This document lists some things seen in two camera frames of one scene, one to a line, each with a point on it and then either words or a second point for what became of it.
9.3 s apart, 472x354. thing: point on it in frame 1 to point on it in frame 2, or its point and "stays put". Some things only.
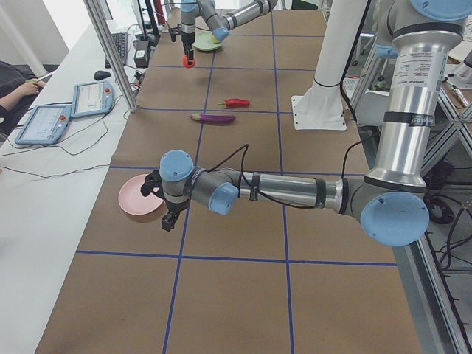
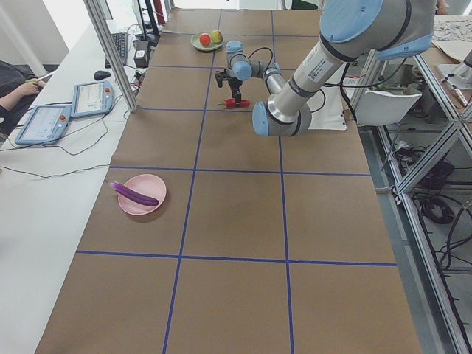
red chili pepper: [235, 102] stays put
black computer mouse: [101, 74] stays put
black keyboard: [121, 40] stays put
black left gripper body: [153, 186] to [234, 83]
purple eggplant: [213, 119] to [127, 194]
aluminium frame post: [113, 52] stays put
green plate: [203, 40] stays put
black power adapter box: [142, 52] stays put
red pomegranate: [185, 62] to [205, 39]
